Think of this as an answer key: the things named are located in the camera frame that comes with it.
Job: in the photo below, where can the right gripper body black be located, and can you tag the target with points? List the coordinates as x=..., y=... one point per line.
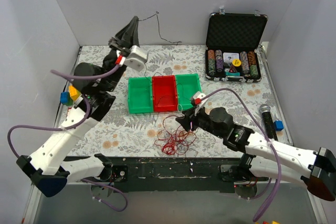
x=191, y=117

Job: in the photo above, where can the left green plastic bin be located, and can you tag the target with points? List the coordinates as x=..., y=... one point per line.
x=140, y=97

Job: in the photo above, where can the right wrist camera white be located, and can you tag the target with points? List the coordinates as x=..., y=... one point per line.
x=198, y=99

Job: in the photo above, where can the floral table mat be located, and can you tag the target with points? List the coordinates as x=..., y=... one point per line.
x=141, y=135

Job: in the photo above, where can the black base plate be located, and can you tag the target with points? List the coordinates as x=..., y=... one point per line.
x=131, y=174

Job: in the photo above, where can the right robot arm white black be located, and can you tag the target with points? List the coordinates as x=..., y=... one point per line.
x=313, y=169

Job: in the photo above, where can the stacked colourful toy bricks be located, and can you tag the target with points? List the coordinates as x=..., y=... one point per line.
x=68, y=98

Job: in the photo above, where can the red plastic bin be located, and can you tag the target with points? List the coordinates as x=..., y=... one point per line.
x=164, y=91

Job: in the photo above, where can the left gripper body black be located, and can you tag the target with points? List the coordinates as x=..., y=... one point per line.
x=117, y=46

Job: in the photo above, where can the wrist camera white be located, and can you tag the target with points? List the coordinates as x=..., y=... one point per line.
x=198, y=99
x=134, y=58

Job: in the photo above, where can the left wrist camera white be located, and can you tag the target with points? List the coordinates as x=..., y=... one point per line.
x=134, y=58

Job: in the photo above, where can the right green plastic bin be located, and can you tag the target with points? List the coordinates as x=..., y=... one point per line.
x=187, y=85

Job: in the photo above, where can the green plastic bin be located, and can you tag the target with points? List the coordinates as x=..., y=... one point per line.
x=187, y=85
x=140, y=97

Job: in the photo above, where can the small blue cube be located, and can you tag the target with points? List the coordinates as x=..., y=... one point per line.
x=279, y=126

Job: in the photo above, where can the black poker chip case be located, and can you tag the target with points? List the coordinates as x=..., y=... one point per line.
x=238, y=33

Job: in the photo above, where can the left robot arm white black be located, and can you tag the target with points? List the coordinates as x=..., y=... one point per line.
x=46, y=167

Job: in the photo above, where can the white card deck box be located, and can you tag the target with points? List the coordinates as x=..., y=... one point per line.
x=229, y=57

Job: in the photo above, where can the yellow round disc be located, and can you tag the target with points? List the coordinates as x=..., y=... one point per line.
x=236, y=62

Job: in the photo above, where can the black microphone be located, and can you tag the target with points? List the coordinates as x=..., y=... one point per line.
x=264, y=110

